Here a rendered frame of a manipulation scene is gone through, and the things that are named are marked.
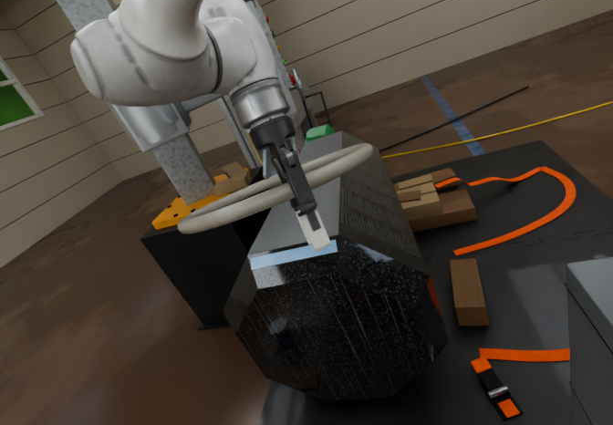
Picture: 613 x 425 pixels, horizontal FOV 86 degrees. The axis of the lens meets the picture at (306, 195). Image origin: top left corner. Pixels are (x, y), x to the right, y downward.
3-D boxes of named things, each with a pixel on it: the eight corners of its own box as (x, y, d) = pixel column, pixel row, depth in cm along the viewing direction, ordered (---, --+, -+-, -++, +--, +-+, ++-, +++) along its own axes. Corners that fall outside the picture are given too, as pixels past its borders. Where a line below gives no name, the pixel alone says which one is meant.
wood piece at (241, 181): (215, 197, 182) (211, 190, 180) (221, 189, 190) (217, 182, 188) (248, 186, 177) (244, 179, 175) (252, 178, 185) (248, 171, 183)
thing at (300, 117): (269, 168, 445) (241, 108, 409) (289, 135, 556) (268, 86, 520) (310, 155, 425) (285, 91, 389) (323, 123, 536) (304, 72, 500)
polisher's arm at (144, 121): (129, 145, 159) (97, 96, 148) (133, 137, 189) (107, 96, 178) (262, 83, 177) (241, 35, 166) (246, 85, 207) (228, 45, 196)
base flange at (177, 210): (151, 231, 186) (147, 224, 184) (192, 189, 227) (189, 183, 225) (223, 212, 169) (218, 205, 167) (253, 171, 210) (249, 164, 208)
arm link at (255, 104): (275, 89, 61) (288, 119, 62) (230, 106, 59) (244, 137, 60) (283, 72, 52) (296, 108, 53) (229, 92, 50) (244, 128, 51)
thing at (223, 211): (217, 208, 106) (213, 199, 106) (358, 150, 102) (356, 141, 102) (137, 262, 58) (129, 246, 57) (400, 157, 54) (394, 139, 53)
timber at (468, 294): (489, 326, 141) (485, 306, 136) (459, 326, 146) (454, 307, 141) (479, 275, 165) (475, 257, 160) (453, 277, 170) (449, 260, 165)
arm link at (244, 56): (261, 98, 63) (201, 110, 54) (228, 19, 61) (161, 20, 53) (295, 72, 55) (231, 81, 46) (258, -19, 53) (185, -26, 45)
